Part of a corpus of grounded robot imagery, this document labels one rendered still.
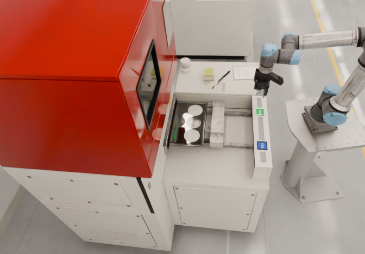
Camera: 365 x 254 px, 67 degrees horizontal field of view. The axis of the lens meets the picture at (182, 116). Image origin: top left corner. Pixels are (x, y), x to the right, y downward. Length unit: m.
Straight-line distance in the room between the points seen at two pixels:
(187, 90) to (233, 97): 0.32
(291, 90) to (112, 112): 2.75
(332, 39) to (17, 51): 1.39
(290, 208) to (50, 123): 2.04
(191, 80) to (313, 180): 1.43
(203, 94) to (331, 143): 0.87
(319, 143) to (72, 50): 1.54
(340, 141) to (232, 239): 1.10
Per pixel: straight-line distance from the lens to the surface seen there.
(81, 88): 0.89
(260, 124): 1.78
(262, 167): 1.61
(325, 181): 2.79
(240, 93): 1.93
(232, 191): 1.74
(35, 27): 1.17
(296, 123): 2.01
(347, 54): 4.18
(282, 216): 2.55
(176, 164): 1.76
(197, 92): 1.94
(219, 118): 1.88
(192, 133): 1.78
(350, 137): 2.05
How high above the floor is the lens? 2.32
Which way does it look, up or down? 49 degrees down
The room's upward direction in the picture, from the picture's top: 7 degrees counter-clockwise
